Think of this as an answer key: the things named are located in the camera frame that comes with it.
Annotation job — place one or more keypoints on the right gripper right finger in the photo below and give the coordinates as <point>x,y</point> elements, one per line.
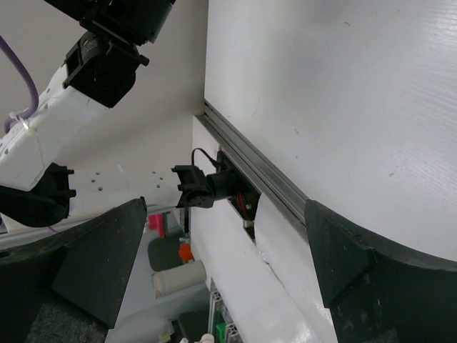
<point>378,290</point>

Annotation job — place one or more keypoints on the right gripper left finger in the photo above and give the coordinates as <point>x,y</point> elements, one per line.
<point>69,287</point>

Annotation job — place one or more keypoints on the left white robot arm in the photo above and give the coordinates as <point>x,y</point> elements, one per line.
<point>152,125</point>

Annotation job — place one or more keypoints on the white taped cover plate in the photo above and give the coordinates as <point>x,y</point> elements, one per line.
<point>268,283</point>

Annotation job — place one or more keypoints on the aluminium front rail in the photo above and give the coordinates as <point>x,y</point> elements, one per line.
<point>255,166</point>

